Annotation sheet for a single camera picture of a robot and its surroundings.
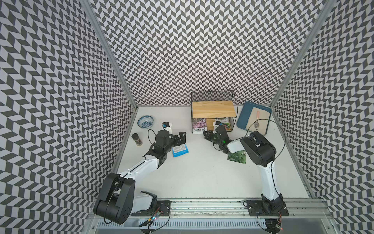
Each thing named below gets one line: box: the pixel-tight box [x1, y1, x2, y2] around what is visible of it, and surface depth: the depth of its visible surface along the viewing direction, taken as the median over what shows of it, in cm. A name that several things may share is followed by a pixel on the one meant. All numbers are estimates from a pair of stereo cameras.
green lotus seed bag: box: [227, 150, 247, 164], surface depth 93 cm
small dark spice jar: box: [131, 133, 143, 147], surface depth 93 cm
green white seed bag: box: [171, 143, 189, 158], surface depth 93 cm
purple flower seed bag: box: [192, 117, 208, 135], surface depth 106 cm
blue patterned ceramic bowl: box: [137, 115, 154, 130], surface depth 107 cm
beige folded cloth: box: [245, 106, 272, 136], surface depth 107 cm
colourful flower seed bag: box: [215, 117, 232, 132], surface depth 109 cm
